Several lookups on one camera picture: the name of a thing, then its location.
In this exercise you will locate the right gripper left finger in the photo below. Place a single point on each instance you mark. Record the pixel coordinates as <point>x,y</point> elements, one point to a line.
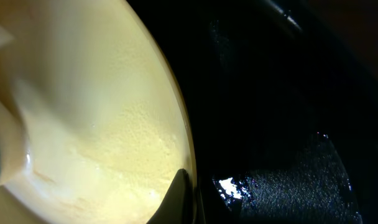
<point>177,205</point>

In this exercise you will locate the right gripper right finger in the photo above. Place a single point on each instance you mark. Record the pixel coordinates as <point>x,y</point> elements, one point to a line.
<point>217,205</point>

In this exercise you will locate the yellow plate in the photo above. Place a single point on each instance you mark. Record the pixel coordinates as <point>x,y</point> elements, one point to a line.
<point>105,123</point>

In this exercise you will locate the green yellow sponge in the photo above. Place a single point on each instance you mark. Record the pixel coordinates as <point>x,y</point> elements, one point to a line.
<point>13,147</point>

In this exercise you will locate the black round tray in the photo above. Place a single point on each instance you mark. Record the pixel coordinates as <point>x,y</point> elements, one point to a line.
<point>280,111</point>

